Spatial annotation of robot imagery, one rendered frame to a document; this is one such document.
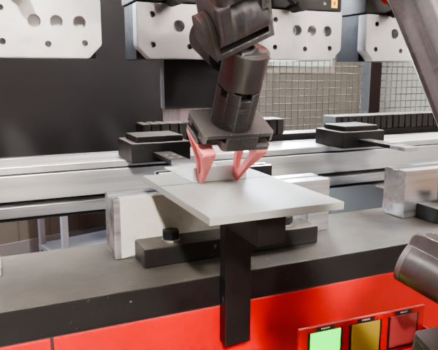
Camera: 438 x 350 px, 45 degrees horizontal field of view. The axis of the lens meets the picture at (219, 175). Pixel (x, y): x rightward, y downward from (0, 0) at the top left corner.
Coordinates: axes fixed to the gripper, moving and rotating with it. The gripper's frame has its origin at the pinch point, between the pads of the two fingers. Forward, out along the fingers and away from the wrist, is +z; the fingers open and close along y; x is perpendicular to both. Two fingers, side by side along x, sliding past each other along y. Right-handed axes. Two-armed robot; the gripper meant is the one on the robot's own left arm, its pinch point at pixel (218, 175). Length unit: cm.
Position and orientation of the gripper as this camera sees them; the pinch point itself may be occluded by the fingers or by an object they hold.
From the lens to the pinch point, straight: 76.2
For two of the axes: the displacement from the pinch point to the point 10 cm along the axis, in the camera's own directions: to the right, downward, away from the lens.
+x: 3.5, 6.1, -7.1
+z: -1.8, 7.9, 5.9
